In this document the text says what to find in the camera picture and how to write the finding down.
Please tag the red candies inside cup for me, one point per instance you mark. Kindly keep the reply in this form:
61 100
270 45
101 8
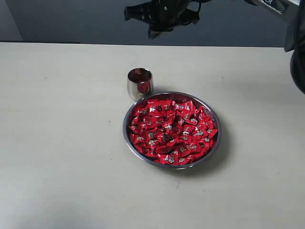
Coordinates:
139 75

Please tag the stainless steel cup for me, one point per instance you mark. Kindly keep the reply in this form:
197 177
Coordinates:
139 90

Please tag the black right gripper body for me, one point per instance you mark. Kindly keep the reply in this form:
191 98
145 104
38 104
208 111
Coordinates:
173 13

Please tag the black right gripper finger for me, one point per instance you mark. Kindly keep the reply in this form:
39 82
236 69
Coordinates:
134 12
155 30

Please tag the pile of red wrapped candies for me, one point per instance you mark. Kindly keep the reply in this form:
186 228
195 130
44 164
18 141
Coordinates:
171 133

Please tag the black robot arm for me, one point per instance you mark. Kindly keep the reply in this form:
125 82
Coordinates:
294 14

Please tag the round stainless steel bowl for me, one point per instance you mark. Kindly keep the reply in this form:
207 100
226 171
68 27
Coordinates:
214 148

